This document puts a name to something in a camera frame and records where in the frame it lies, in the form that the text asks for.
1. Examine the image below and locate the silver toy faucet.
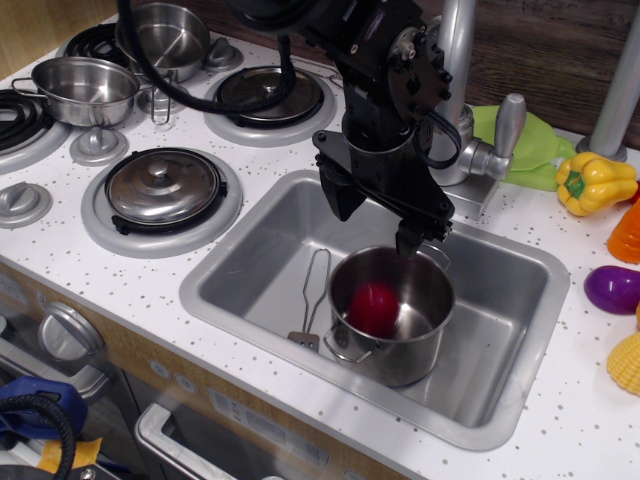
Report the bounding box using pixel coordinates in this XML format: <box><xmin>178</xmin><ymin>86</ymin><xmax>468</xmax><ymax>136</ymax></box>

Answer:
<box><xmin>432</xmin><ymin>0</ymin><xmax>527</xmax><ymax>220</ymax></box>

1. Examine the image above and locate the grey stove knob front left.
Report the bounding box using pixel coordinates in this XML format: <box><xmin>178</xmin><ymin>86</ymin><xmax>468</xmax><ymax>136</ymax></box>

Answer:
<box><xmin>1</xmin><ymin>182</ymin><xmax>53</xmax><ymax>229</ymax></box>

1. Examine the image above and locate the black cable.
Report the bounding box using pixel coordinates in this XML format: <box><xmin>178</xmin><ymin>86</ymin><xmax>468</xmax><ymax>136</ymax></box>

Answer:
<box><xmin>0</xmin><ymin>0</ymin><xmax>297</xmax><ymax>480</ymax></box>

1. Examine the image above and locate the grey stove knob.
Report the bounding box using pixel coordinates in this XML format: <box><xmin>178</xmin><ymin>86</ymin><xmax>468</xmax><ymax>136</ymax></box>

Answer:
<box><xmin>1</xmin><ymin>182</ymin><xmax>53</xmax><ymax>229</ymax></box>
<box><xmin>202</xmin><ymin>37</ymin><xmax>244</xmax><ymax>72</ymax></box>
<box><xmin>69</xmin><ymin>127</ymin><xmax>129</xmax><ymax>166</ymax></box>

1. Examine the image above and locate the steel pot back burner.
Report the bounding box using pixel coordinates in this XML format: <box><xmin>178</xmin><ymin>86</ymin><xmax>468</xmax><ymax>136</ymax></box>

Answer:
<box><xmin>131</xmin><ymin>2</ymin><xmax>210</xmax><ymax>83</ymax></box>

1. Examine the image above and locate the yellow tape piece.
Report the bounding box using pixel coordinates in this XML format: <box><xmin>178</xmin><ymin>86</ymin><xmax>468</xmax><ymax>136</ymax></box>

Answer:
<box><xmin>37</xmin><ymin>437</ymin><xmax>103</xmax><ymax>474</ymax></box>

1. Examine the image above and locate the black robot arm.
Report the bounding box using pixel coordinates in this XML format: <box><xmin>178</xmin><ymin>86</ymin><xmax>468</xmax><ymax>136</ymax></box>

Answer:
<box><xmin>229</xmin><ymin>1</ymin><xmax>461</xmax><ymax>257</ymax></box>

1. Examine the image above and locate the metal wire spatula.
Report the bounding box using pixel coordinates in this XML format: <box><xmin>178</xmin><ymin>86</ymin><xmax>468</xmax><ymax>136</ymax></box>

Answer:
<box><xmin>287</xmin><ymin>248</ymin><xmax>332</xmax><ymax>353</ymax></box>

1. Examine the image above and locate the black coil burner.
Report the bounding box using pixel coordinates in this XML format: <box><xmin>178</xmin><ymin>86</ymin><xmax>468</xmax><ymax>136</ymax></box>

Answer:
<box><xmin>60</xmin><ymin>23</ymin><xmax>128</xmax><ymax>68</ymax></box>
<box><xmin>1</xmin><ymin>89</ymin><xmax>53</xmax><ymax>153</ymax></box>

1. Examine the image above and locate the silver oven knob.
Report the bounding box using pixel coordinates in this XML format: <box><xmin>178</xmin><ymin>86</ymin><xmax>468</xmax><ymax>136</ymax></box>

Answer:
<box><xmin>38</xmin><ymin>301</ymin><xmax>105</xmax><ymax>362</ymax></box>

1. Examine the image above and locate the steel pot in sink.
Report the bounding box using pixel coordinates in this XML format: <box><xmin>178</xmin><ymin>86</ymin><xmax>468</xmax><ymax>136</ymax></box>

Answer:
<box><xmin>323</xmin><ymin>246</ymin><xmax>456</xmax><ymax>387</ymax></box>

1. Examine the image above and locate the yellow toy corn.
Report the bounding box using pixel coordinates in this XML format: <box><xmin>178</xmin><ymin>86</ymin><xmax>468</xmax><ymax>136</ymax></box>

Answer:
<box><xmin>606</xmin><ymin>332</ymin><xmax>639</xmax><ymax>395</ymax></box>

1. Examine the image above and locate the silver oven door handle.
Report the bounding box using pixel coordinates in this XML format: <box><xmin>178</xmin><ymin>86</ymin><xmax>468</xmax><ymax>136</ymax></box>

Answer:
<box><xmin>133</xmin><ymin>402</ymin><xmax>281</xmax><ymax>480</ymax></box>

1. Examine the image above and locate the small steel pan left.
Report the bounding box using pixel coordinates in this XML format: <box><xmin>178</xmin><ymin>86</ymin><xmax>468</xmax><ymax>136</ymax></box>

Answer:
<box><xmin>11</xmin><ymin>57</ymin><xmax>140</xmax><ymax>127</ymax></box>

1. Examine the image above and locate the yellow toy bell pepper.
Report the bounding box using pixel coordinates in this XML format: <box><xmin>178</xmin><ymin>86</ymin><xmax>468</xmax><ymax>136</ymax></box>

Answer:
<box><xmin>556</xmin><ymin>152</ymin><xmax>638</xmax><ymax>217</ymax></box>

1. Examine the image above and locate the grey stove knob middle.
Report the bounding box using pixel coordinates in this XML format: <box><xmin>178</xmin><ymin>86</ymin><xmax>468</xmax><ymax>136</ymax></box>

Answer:
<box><xmin>69</xmin><ymin>127</ymin><xmax>129</xmax><ymax>166</ymax></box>

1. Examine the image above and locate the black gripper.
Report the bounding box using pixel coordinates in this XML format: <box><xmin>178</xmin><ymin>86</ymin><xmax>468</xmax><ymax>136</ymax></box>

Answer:
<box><xmin>312</xmin><ymin>130</ymin><xmax>454</xmax><ymax>258</ymax></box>

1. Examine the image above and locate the orange toy vegetable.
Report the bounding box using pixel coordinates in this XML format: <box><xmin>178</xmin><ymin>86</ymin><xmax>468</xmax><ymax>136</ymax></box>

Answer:
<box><xmin>607</xmin><ymin>201</ymin><xmax>640</xmax><ymax>264</ymax></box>

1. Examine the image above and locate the steel lid front burner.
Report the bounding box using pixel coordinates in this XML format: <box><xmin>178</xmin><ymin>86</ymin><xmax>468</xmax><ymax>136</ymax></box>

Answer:
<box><xmin>103</xmin><ymin>148</ymin><xmax>228</xmax><ymax>235</ymax></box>

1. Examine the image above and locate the black coil burner back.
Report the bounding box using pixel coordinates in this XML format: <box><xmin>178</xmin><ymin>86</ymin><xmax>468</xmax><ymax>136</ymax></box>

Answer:
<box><xmin>60</xmin><ymin>23</ymin><xmax>128</xmax><ymax>68</ymax></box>

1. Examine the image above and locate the green cloth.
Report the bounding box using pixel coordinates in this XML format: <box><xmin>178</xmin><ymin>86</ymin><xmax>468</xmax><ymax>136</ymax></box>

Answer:
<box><xmin>470</xmin><ymin>104</ymin><xmax>576</xmax><ymax>193</ymax></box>

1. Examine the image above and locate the purple toy eggplant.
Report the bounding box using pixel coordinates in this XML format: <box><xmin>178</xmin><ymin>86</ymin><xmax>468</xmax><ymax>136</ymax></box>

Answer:
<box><xmin>584</xmin><ymin>265</ymin><xmax>639</xmax><ymax>315</ymax></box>

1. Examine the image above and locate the grey sink basin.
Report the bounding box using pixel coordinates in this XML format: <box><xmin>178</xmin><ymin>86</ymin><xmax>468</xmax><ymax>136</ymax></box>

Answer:
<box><xmin>180</xmin><ymin>171</ymin><xmax>570</xmax><ymax>451</ymax></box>

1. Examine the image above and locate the black coil burner left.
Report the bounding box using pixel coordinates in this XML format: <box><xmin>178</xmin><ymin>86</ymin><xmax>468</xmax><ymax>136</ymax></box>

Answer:
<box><xmin>1</xmin><ymin>89</ymin><xmax>53</xmax><ymax>153</ymax></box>

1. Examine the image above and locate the steel lid back burner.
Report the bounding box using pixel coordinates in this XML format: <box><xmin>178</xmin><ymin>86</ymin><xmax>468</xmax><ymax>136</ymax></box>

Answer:
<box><xmin>214</xmin><ymin>67</ymin><xmax>325</xmax><ymax>129</ymax></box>

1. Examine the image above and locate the red toy sweet potato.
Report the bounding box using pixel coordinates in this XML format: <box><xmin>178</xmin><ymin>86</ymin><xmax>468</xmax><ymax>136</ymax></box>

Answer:
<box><xmin>346</xmin><ymin>282</ymin><xmax>400</xmax><ymax>339</ymax></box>

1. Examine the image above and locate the grey vertical pole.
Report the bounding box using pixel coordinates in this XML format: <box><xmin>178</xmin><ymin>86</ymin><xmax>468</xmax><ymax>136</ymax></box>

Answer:
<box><xmin>575</xmin><ymin>9</ymin><xmax>639</xmax><ymax>162</ymax></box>

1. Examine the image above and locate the steel lid burner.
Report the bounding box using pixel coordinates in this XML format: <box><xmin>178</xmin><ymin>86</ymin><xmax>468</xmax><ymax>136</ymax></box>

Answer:
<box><xmin>103</xmin><ymin>148</ymin><xmax>228</xmax><ymax>235</ymax></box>
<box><xmin>214</xmin><ymin>67</ymin><xmax>325</xmax><ymax>129</ymax></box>

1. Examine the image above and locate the grey stove knob back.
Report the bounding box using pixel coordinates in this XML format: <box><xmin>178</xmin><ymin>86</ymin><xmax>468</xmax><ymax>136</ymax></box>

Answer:
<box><xmin>202</xmin><ymin>37</ymin><xmax>244</xmax><ymax>72</ymax></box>

